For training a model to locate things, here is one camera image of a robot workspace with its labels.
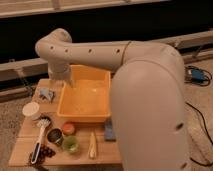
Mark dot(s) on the white paper cup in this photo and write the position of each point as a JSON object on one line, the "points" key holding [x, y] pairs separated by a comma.
{"points": [[31, 110]]}

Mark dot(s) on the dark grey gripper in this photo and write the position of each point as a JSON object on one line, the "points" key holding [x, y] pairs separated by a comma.
{"points": [[60, 72]]}

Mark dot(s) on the dark grapes bunch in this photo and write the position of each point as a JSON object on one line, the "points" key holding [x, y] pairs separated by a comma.
{"points": [[45, 152]]}

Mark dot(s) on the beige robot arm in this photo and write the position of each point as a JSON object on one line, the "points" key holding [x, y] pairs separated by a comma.
{"points": [[147, 99]]}

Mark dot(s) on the blue grey towel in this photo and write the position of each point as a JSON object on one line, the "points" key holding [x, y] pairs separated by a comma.
{"points": [[47, 94]]}

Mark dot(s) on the green cup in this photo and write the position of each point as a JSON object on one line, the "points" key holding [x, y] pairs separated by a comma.
{"points": [[70, 144]]}

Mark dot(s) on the orange plastic bin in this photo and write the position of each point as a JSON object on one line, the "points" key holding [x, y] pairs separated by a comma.
{"points": [[88, 99]]}

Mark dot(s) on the orange round lid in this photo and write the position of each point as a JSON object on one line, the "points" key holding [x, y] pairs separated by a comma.
{"points": [[68, 128]]}

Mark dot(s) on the blue power box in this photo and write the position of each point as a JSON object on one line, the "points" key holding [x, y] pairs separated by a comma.
{"points": [[195, 75]]}

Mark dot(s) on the wooden table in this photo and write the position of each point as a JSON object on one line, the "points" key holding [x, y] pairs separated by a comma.
{"points": [[108, 152]]}

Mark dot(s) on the yellow corn cob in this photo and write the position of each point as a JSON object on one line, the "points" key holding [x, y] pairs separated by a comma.
{"points": [[92, 151]]}

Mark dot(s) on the blue sponge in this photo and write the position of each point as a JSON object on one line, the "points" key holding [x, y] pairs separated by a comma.
{"points": [[109, 134]]}

